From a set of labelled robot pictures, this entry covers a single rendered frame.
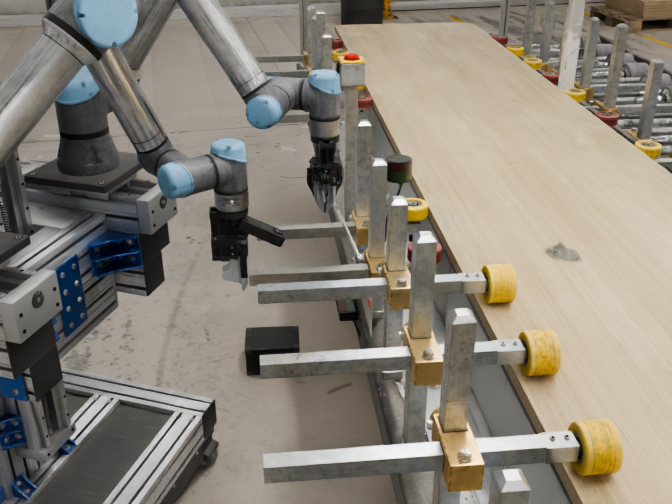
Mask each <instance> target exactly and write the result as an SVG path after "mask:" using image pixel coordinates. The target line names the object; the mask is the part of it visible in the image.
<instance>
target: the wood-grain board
mask: <svg viewBox="0 0 672 504"><path fill-rule="evenodd" d="M334 30H335V32H336V34H337V36H338V38H339V39H342V40H343V48H344V50H346V51H348V52H349V53H355V54H358V55H359V56H363V58H364V60H365V61H366V63H365V64H366V67H365V86H364V90H365V92H366V94H367V95H370V96H372V97H373V108H374V109H375V111H376V113H377V115H378V117H379V119H380V121H381V123H382V125H383V127H384V129H385V131H386V133H387V135H388V137H389V139H390V141H391V143H392V145H393V147H394V149H395V151H396V153H397V154H400V155H407V156H409V157H411V158H412V159H413V160H412V179H411V183H412V185H413V187H414V189H415V191H416V193H417V195H418V197H419V199H422V200H425V201H426V202H427V203H428V217H429V219H430V221H431V223H432V225H433V227H434V228H435V230H436V232H437V234H438V236H439V238H440V240H441V242H442V244H443V246H444V248H445V250H446V252H447V254H448V256H449V258H450V260H451V262H452V264H453V266H454V268H455V270H456V272H457V274H459V273H473V272H481V270H482V268H483V266H484V265H492V264H511V265H512V266H513V268H514V270H515V273H516V279H517V293H516V297H515V300H514V301H513V302H508V303H489V304H488V303H486V302H485V301H484V299H483V296H482V293H468V296H469V298H470V300H471V302H472V304H473V306H474V308H475V310H476V312H477V314H478V316H479V318H480V320H481V322H482V324H483V326H484V328H485V330H486V332H487V334H488V336H489V338H490V340H491V341H493V340H508V339H518V336H519V334H520V333H521V332H522V331H526V330H543V329H552V330H553V331H554V332H555V333H556V334H557V336H558V339H559V342H560V346H561V366H560V369H559V371H558V372H557V373H556V374H549V375H533V376H526V375H525V374H524V373H523V372H522V370H521V368H520V365H519V364H508V365H504V367H505V369H506V371H507V373H508V375H509V377H510V379H511V381H512V383H513V385H514V387H515V389H516V391H517V393H518V395H519V397H520V399H521V401H522V403H523V405H524V407H525V409H526V411H527V413H528V415H529V417H530V419H531V421H532V423H533V425H534V427H535V429H536V431H537V433H538V434H540V433H545V432H559V431H568V428H569V426H570V424H571V423H572V422H573V421H581V420H595V419H609V420H611V421H612V422H613V423H614V424H615V426H616V427H617V429H618V431H619V434H620V437H621V441H622V446H623V462H622V466H621V468H620V470H619V471H618V472H617V473H613V474H600V475H587V476H581V475H579V474H578V473H577V472H576V471H575V470H574V468H573V466H572V464H571V462H563V463H553V465H554V467H555V469H556V470H557V472H558V474H559V476H560V478H561V480H562V482H563V484H564V486H565V488H566V490H567V492H568V494H569V496H570V498H571V500H572V502H573V504H672V174H671V173H670V172H669V171H667V170H666V169H665V168H663V167H662V166H661V165H659V164H658V163H657V162H655V161H654V160H653V159H651V158H650V157H649V156H647V155H646V154H645V153H643V152H642V151H641V150H639V149H638V148H637V147H636V146H634V145H633V144H632V143H630V142H629V141H628V140H626V139H625V138H624V137H622V136H621V135H620V134H618V133H617V132H616V131H614V130H613V129H612V128H610V127H609V126H608V125H607V124H605V123H604V122H603V121H601V120H600V119H599V118H597V117H596V116H595V115H593V114H592V113H591V112H589V111H588V110H587V109H585V108H584V107H583V106H581V105H580V104H579V103H577V102H576V101H575V100H574V99H572V98H571V97H570V96H568V95H567V94H566V93H564V92H563V91H562V90H560V89H559V88H558V87H556V86H555V85H554V84H552V83H551V82H550V81H548V80H547V79H546V78H545V77H543V76H542V75H541V74H539V73H538V72H537V71H535V70H534V69H533V68H531V67H530V66H529V65H527V64H526V63H525V62H523V61H522V60H521V59H519V58H518V57H517V56H515V55H514V54H513V53H512V52H510V51H509V50H508V49H506V48H505V47H504V46H502V45H501V44H500V43H498V42H497V41H496V40H494V39H493V38H492V37H490V36H489V35H488V34H486V33H485V32H484V31H483V30H481V29H480V28H479V27H477V26H476V25H475V24H473V23H472V22H454V23H406V24H359V25H334ZM560 241H561V242H562V243H563V244H564V246H566V247H567V248H568V249H569V250H571V249H574V250H576V251H577V252H578V253H579V254H580V257H581V258H579V259H578V261H577V262H574V261H568V260H567V261H566V260H564V259H560V258H559V259H555V258H554V257H553V256H551V255H550V254H547V253H546V252H545V251H544V250H546V249H548V248H552V246H553V245H557V244H558V243H559V242H560Z"/></svg>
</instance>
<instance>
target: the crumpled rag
mask: <svg viewBox="0 0 672 504"><path fill-rule="evenodd" d="M544 251H545V252H546V253H547V254H550V255H551V256H553V257H554V258H555V259H559V258H560V259H564V260H566V261H567V260H568V261H574V262H577V261H578V259H579V258H581V257H580V254H579V253H578V252H577V251H576V250H574V249H571V250H569V249H568V248H567V247H566V246H564V244H563V243H562V242H561V241H560V242H559V243H558V244H557V245H553V246H552V248H548V249H546V250H544Z"/></svg>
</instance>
